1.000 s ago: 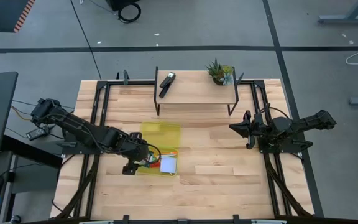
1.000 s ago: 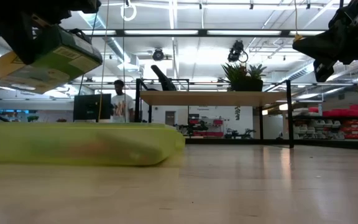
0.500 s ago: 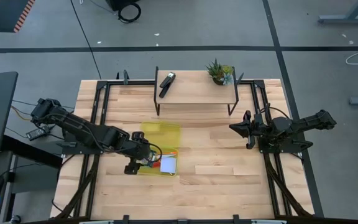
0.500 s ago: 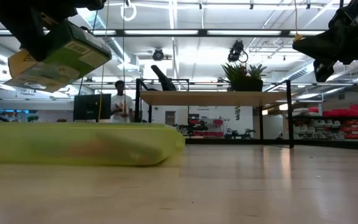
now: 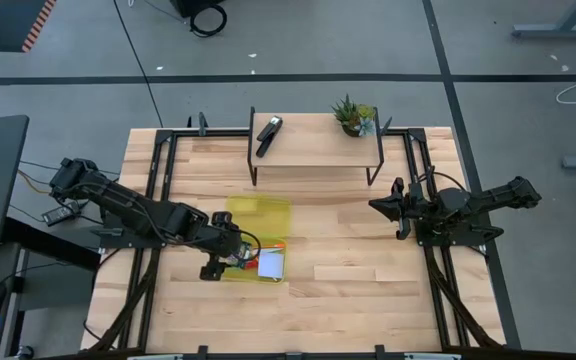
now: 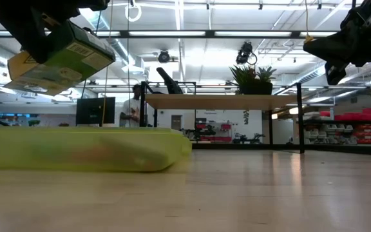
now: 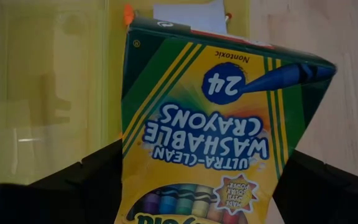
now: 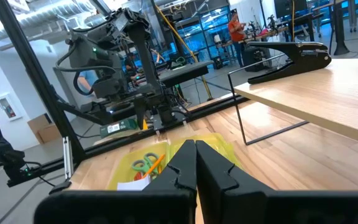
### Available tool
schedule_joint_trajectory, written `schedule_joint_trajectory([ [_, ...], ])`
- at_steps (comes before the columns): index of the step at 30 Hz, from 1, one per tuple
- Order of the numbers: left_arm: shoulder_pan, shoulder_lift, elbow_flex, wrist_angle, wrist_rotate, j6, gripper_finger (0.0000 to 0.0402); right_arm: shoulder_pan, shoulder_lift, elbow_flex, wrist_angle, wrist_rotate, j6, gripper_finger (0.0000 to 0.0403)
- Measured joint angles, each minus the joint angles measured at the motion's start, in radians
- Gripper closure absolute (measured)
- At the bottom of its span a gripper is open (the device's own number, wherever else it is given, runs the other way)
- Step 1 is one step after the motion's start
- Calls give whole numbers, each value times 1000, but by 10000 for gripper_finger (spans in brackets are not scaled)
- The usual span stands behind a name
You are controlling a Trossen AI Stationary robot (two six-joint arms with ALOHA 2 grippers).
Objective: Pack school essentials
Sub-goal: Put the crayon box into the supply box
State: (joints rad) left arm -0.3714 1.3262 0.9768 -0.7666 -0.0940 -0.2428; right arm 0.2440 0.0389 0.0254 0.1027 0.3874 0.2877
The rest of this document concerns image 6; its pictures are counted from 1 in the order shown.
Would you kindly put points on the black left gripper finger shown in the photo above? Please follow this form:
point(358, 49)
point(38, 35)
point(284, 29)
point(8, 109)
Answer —
point(35, 35)

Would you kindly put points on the black overhead camera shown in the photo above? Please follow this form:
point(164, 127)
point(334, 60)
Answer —
point(164, 56)

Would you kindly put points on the green yellow crayon box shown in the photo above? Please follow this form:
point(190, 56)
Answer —
point(76, 58)

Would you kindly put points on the workbench with red bins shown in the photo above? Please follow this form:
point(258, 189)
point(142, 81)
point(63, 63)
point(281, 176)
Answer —
point(211, 133)

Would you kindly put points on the person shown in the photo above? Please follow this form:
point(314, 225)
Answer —
point(130, 109)

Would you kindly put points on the shelving with red bins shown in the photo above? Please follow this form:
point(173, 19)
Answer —
point(366, 122)

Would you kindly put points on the black monitor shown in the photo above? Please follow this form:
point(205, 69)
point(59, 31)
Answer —
point(92, 111)

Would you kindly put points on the potted green plant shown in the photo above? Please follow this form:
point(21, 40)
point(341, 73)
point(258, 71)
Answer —
point(253, 82)

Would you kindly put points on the black hanging camera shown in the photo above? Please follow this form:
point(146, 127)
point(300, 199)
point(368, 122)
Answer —
point(245, 53)

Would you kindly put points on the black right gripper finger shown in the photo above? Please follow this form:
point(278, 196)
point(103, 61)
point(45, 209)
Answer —
point(330, 48)

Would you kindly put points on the translucent yellow plastic pencil case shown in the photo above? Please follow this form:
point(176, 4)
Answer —
point(76, 148)

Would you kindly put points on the black table frame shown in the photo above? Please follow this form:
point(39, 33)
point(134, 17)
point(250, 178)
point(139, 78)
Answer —
point(333, 149)

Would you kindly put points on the black overhead frame beam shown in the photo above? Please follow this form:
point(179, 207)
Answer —
point(172, 33)

